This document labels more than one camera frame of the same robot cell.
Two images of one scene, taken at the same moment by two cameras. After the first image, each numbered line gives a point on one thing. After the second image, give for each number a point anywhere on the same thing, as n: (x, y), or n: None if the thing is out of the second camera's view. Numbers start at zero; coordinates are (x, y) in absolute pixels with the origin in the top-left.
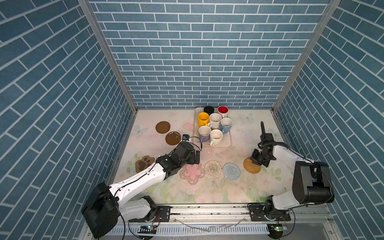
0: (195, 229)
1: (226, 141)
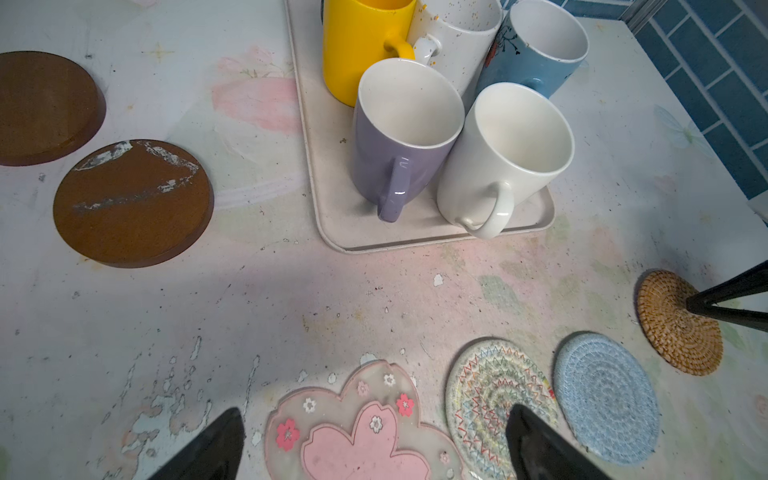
0: None
1: (350, 221)
